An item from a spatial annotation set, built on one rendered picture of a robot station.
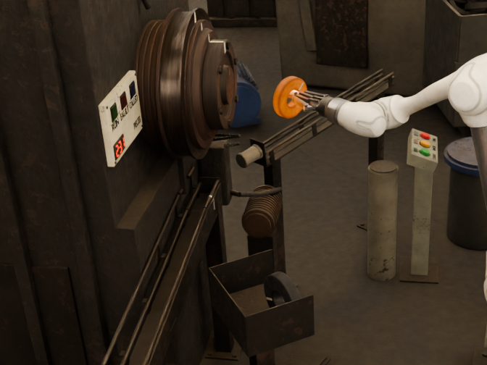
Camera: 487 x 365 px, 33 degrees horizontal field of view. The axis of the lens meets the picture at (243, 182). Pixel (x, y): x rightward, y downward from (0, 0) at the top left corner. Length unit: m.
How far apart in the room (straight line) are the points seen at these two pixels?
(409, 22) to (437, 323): 2.31
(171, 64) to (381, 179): 1.22
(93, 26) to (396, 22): 3.22
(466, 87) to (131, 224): 0.99
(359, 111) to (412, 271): 1.02
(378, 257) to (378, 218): 0.19
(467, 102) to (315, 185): 2.10
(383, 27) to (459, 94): 2.92
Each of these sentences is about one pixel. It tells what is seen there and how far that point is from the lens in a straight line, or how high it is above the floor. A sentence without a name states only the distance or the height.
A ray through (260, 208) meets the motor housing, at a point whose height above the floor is 0.53.
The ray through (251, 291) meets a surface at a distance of 2.48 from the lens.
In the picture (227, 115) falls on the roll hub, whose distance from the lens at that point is 2.62.
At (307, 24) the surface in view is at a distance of 5.33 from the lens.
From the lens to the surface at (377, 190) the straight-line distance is 3.34.
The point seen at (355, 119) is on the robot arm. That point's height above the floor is 0.92.
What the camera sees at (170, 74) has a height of 1.22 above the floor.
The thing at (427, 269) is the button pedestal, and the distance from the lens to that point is 3.64.
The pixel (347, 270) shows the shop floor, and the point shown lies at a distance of 3.63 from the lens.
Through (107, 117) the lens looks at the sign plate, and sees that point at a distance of 2.20.
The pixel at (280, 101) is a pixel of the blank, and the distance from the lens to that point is 2.98.
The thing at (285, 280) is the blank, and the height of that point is 0.75.
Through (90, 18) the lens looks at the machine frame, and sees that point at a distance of 2.15.
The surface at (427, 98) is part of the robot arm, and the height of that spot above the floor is 1.02.
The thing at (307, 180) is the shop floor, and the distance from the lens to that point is 4.35.
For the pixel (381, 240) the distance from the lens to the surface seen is 3.45.
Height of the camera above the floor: 2.05
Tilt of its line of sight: 28 degrees down
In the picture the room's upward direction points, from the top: 4 degrees counter-clockwise
